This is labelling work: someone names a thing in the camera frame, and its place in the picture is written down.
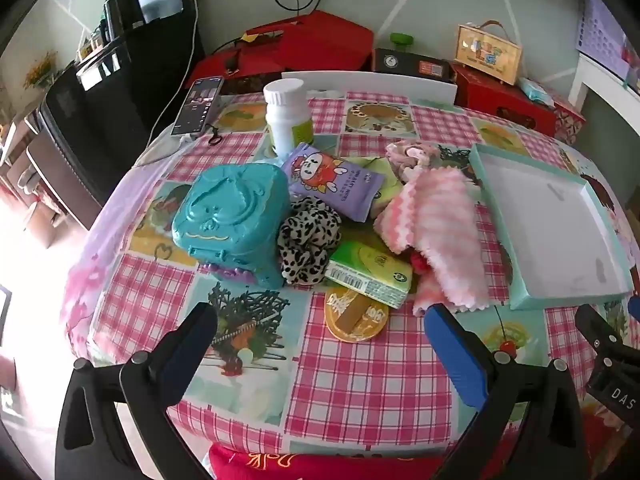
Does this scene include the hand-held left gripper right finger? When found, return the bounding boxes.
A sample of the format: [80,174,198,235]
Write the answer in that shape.
[424,302,591,480]

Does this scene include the black box with gauge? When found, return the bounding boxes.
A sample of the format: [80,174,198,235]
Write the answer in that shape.
[372,47,457,83]

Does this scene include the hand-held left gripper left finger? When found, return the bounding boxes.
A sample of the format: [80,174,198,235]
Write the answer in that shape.
[54,301,219,480]

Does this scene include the red carton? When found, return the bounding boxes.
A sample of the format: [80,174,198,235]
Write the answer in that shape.
[452,62,558,136]

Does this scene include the white charging cable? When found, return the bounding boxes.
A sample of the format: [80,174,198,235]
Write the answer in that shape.
[131,0,201,167]

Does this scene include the dark floral box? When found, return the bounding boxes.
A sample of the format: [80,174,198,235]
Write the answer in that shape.
[220,72,282,96]

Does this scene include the gold coin medallion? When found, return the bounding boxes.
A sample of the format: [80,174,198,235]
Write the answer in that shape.
[324,285,390,344]

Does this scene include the pink scrunchie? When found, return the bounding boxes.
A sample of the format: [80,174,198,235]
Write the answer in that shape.
[385,141,451,181]

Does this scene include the yellow flowers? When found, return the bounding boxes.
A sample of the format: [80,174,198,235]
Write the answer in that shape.
[22,50,58,91]

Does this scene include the light blue tissue pack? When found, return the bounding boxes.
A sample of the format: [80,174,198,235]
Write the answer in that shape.
[517,77,556,106]

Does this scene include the smartphone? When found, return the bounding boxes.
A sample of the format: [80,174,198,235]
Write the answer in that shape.
[171,76,224,138]

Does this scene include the white chair back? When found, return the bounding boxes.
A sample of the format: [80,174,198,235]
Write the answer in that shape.
[281,71,458,107]

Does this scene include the lilac blanket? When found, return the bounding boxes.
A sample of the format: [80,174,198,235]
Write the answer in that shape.
[64,132,211,366]

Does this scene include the light green pouch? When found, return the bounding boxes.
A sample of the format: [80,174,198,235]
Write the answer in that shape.
[345,156,406,217]

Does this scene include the teal plastic toy case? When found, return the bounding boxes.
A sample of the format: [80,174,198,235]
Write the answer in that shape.
[171,162,292,291]

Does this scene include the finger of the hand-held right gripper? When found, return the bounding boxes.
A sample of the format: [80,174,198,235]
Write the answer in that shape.
[574,304,627,350]

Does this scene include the white shelf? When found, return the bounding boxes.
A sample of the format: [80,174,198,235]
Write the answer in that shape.
[570,52,640,136]

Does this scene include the leopard print scrunchie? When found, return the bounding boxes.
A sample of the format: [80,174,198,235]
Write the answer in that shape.
[277,197,343,287]

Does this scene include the pink checked picture tablecloth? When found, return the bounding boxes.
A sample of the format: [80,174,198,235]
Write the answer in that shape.
[112,91,640,461]

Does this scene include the white plastic bottle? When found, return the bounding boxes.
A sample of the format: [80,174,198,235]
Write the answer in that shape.
[263,79,315,158]

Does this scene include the purple wet wipes packet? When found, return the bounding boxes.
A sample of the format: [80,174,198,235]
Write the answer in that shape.
[281,142,386,222]

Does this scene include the purple plastic basket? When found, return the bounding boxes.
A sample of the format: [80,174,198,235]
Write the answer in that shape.
[575,0,631,78]

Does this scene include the yellow handbag shaped box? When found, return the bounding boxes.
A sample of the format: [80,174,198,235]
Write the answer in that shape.
[455,20,523,86]

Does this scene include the teal cardboard box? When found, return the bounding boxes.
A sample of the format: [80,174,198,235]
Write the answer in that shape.
[468,143,635,311]

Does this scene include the green tissue packet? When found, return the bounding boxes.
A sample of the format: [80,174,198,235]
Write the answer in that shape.
[325,240,414,310]

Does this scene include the pile of colourful packets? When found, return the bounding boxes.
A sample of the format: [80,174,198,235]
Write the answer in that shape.
[620,35,640,92]

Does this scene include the red embroidered cloth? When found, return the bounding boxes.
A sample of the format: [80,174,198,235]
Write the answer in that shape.
[207,442,451,480]

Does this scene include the pink white striped cloth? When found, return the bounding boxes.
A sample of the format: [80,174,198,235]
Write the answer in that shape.
[374,167,493,317]

